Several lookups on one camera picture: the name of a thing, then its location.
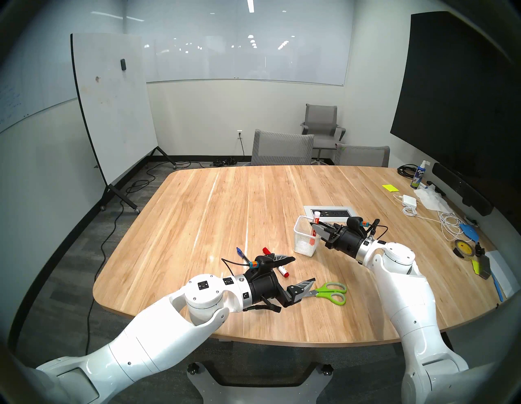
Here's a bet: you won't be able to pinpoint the gray office chair with armrests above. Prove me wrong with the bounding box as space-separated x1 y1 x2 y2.
300 104 346 163

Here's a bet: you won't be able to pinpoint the red capped white marker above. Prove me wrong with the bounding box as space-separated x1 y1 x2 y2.
263 246 290 278

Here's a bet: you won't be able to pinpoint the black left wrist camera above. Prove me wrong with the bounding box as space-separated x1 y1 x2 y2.
252 256 277 274

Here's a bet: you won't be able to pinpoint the long black floor cable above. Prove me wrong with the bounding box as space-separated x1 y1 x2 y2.
85 161 180 355

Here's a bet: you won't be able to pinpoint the gray mesh office chair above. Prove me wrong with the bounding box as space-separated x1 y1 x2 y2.
334 143 390 167
251 130 315 166

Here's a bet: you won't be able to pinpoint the wide glass wall board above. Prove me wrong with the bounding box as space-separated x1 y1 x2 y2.
124 0 355 86

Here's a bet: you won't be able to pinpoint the large black wall screen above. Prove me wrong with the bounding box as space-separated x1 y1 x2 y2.
390 11 521 208

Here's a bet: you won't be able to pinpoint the silver table outlet box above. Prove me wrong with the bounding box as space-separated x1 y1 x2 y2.
304 205 361 223

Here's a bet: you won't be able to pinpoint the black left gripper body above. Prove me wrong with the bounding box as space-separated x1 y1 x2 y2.
248 269 294 308

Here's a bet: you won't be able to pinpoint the rolling white whiteboard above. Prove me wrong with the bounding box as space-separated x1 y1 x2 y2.
70 33 177 214

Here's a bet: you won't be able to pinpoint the side wall whiteboard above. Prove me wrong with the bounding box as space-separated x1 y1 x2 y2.
0 41 80 133

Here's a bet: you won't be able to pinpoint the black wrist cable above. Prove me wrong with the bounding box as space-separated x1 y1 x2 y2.
221 257 255 278
364 219 387 241

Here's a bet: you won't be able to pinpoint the white paper sheet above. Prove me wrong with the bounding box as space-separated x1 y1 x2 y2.
484 250 521 298

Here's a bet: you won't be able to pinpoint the white charger cable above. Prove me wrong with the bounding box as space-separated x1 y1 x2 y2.
402 206 468 242

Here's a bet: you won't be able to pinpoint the bright blue thin stick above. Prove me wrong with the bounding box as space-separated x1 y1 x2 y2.
491 271 505 303

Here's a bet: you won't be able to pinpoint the white crumpled plastic sheet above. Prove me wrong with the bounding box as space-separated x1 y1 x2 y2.
414 187 454 213

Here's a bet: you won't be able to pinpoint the whiteboard cleaner spray bottle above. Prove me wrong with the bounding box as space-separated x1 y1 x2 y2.
410 160 428 189

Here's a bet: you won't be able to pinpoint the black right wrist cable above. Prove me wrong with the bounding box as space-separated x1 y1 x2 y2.
364 219 387 241

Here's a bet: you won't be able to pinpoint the dark gray small box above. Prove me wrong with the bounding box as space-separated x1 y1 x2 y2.
477 255 494 280

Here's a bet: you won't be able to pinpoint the black video sound bar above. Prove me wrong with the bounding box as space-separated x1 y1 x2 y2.
432 162 494 216

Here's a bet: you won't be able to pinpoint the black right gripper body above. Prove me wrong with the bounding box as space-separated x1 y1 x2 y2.
325 225 368 259

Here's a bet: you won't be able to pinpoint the white mesh pen holder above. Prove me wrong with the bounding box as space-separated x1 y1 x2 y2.
293 215 326 258

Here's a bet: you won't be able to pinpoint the yellow black tape roll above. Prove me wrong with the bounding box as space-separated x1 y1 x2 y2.
453 239 476 259

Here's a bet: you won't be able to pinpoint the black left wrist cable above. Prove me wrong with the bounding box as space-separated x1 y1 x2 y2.
221 257 255 278

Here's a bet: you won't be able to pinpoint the green handled scissors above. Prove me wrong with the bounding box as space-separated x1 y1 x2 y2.
301 282 347 306

